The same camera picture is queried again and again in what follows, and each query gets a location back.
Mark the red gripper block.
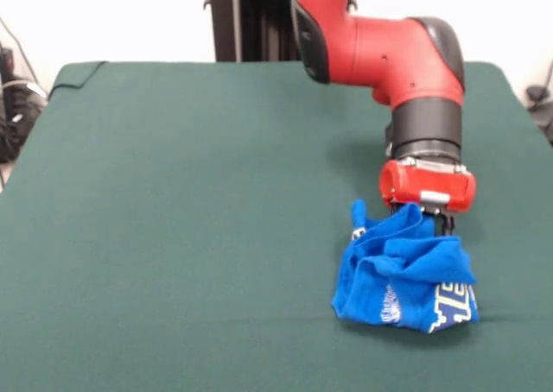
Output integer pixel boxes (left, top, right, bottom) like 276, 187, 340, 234
378, 159, 477, 238

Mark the blue printed t-shirt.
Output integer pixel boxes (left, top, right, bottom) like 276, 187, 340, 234
330, 198, 480, 335

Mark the dark green table cloth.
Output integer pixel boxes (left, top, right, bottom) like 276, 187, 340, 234
0, 60, 553, 392

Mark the small black box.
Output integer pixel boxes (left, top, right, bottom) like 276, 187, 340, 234
0, 46, 16, 82

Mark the black plug with cable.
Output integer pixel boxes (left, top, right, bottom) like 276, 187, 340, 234
524, 84, 553, 147

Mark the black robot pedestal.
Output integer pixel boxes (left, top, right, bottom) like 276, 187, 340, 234
202, 0, 359, 63

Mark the black cable bundle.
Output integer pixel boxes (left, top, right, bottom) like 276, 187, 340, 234
0, 79, 48, 164

